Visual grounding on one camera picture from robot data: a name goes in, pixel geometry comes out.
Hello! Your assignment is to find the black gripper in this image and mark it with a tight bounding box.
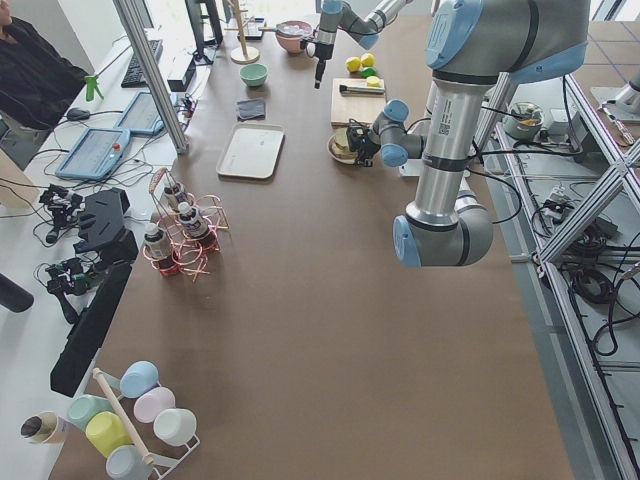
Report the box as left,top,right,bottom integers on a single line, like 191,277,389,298
346,124,380,168
301,33,335,89

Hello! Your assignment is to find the white round plate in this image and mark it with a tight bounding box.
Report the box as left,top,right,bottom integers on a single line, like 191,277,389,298
328,134,356,165

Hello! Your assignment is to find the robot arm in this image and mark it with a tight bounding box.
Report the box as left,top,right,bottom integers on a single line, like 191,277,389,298
373,1,590,267
300,0,411,89

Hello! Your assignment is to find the cream rabbit tray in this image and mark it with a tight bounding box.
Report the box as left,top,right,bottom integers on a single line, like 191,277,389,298
216,122,285,180

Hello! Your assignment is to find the steel muddler black tip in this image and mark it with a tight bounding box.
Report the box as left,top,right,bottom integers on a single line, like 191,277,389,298
339,84,386,96

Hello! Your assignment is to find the yellow lemon lower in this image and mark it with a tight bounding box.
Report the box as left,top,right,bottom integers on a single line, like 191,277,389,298
345,57,361,73

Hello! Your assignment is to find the yellow lemon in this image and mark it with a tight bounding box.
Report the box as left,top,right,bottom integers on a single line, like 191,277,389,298
345,57,361,73
360,52,376,68

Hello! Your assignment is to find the wooden cutting board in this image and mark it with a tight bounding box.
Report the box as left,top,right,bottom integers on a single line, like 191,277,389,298
330,78,387,127

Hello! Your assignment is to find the pink bowl with ice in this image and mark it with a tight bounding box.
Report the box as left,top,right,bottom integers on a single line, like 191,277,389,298
275,20,313,54

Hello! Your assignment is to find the yellow lemon upper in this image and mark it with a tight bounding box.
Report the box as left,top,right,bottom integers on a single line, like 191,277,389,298
360,52,376,68

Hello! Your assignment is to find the green lime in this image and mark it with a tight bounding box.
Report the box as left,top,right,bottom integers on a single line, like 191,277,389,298
360,66,377,78

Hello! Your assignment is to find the half cut lemon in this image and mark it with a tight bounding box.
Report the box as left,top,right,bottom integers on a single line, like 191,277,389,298
366,76,381,88

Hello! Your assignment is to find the green ceramic bowl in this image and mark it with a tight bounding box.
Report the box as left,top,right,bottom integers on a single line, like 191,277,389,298
239,63,268,88

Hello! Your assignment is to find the wooden mug tree stand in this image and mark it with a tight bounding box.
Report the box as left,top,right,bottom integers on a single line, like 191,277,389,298
226,0,260,65

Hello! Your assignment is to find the grey folded cloth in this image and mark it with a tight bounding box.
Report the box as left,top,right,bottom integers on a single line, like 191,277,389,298
236,98,266,121

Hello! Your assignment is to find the tea bottle lower left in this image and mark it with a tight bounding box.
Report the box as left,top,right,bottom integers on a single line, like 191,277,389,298
178,201,214,250

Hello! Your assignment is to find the tea bottle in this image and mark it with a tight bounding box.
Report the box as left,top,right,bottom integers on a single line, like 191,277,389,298
163,183,189,212
178,201,214,250
144,222,177,276

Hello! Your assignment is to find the blue teach pendant far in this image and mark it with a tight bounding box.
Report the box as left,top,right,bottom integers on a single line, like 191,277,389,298
114,91,164,137

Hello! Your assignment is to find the blue teach pendant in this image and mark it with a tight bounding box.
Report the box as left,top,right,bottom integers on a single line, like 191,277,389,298
55,128,131,180
114,91,164,137

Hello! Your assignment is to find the black keyboard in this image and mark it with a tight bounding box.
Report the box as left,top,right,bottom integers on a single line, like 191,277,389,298
120,38,165,90

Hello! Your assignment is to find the tea bottle upper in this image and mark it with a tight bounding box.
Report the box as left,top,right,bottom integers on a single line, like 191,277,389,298
163,183,189,212

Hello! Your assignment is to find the tea bottle lower right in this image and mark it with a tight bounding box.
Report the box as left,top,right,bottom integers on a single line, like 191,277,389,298
144,222,177,276

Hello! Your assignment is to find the blue teach pendant near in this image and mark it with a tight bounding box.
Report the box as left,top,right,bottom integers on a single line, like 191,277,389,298
55,128,131,180

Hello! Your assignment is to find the person in black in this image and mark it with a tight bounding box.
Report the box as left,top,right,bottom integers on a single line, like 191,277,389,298
0,0,89,134

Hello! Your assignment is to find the white cup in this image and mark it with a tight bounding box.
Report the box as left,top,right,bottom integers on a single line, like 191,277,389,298
153,408,197,446

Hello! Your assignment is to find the pink cup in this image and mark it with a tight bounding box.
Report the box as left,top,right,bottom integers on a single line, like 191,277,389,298
133,386,176,424

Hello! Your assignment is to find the yellow cup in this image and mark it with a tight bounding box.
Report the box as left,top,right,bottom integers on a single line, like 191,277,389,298
85,411,132,458

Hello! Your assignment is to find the mint green cup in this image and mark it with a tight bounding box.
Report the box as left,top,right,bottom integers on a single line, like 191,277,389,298
66,394,113,431

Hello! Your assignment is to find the grey blue cup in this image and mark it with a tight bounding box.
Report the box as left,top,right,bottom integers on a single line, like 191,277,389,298
106,445,153,480

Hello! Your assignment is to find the paper cup metal inside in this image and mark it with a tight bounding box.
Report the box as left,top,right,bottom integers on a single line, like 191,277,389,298
20,411,71,444

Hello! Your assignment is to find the copper wire bottle rack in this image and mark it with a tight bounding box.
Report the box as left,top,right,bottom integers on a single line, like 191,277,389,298
142,167,229,280

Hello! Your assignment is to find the aluminium frame post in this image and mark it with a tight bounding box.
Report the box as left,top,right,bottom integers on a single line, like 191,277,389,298
113,0,188,154

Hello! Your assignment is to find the white wire cup rack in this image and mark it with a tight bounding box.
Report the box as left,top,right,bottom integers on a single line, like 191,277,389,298
92,368,200,479

